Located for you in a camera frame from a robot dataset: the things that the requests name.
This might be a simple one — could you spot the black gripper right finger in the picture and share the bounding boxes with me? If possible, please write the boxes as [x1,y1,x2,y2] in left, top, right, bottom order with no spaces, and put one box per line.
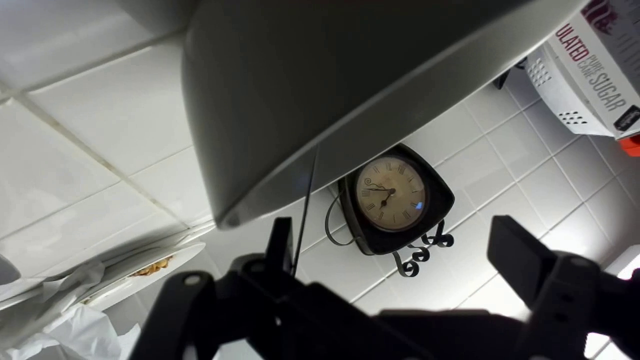
[487,211,640,360]

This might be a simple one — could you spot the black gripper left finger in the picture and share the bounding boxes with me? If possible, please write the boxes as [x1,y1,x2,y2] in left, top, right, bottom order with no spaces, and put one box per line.
[128,213,297,360]

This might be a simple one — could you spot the grey mixing bowl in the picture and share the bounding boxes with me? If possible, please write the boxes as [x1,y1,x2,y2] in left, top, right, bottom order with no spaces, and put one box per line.
[181,0,591,231]

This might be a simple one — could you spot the brown food pieces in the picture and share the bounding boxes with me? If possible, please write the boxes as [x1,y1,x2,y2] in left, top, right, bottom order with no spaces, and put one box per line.
[128,254,176,279]

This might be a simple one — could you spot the white plate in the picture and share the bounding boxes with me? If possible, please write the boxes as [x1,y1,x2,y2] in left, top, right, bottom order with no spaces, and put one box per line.
[77,238,209,313]

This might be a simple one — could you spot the red round lid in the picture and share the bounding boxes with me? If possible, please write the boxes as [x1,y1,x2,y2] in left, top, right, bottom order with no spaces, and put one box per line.
[616,132,640,160]

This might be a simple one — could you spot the white countertop appliance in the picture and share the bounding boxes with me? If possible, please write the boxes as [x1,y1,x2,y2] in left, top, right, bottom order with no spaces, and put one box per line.
[523,45,640,144]

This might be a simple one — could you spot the black vintage table clock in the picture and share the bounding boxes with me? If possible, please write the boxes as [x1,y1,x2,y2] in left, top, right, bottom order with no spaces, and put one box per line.
[324,141,458,279]

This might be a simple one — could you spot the white sugar carton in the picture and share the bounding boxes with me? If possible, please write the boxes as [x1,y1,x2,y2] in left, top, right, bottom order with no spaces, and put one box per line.
[547,0,640,139]

